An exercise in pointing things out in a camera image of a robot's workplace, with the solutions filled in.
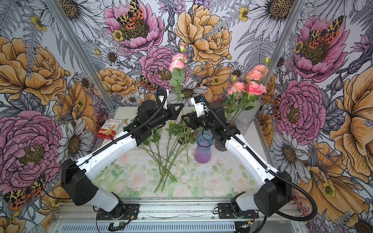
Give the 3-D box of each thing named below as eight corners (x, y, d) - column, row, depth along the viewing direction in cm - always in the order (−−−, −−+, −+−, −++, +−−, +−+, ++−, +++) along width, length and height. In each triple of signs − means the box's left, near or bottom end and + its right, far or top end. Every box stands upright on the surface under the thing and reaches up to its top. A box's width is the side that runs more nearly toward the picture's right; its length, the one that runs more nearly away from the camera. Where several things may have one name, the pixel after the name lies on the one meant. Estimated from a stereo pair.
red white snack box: (96, 137, 104) (94, 134, 102) (108, 121, 113) (107, 119, 111) (114, 141, 102) (112, 138, 100) (124, 125, 111) (123, 123, 109)
